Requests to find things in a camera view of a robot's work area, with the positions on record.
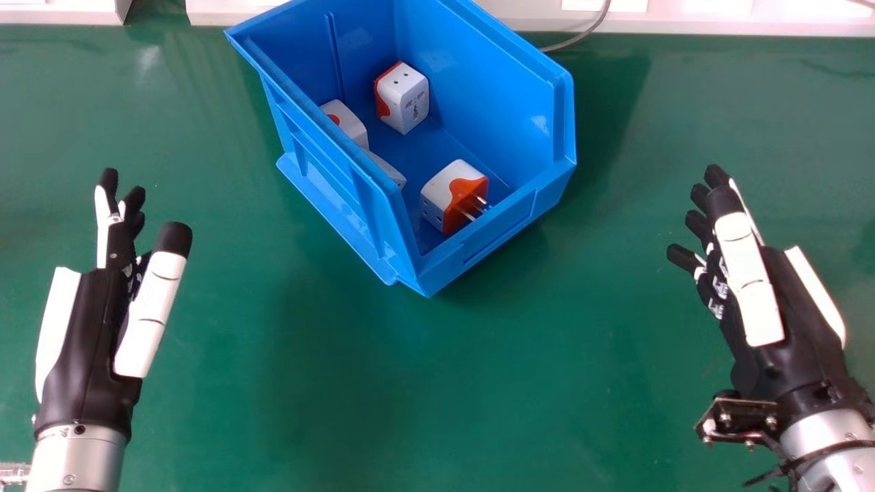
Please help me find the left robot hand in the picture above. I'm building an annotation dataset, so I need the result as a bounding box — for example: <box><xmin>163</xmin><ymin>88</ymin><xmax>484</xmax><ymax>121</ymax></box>
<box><xmin>32</xmin><ymin>167</ymin><xmax>193</xmax><ymax>442</ymax></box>

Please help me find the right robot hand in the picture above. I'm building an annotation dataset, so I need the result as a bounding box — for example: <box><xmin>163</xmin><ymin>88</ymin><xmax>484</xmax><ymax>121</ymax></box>
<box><xmin>667</xmin><ymin>163</ymin><xmax>875</xmax><ymax>438</ymax></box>

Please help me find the white-and-orange plug adapter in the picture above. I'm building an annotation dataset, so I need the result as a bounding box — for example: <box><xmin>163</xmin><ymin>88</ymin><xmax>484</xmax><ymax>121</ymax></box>
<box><xmin>374</xmin><ymin>61</ymin><xmax>431</xmax><ymax>135</ymax></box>
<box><xmin>320</xmin><ymin>99</ymin><xmax>371</xmax><ymax>152</ymax></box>
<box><xmin>420</xmin><ymin>159</ymin><xmax>492</xmax><ymax>237</ymax></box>
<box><xmin>369</xmin><ymin>150</ymin><xmax>407</xmax><ymax>192</ymax></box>

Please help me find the blue plastic bin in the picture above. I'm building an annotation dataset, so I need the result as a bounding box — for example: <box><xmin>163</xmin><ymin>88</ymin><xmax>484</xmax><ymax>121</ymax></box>
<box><xmin>224</xmin><ymin>0</ymin><xmax>577</xmax><ymax>299</ymax></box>

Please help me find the grey cable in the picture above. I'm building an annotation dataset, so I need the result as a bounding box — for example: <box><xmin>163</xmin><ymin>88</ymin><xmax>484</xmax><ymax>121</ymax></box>
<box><xmin>541</xmin><ymin>0</ymin><xmax>613</xmax><ymax>53</ymax></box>

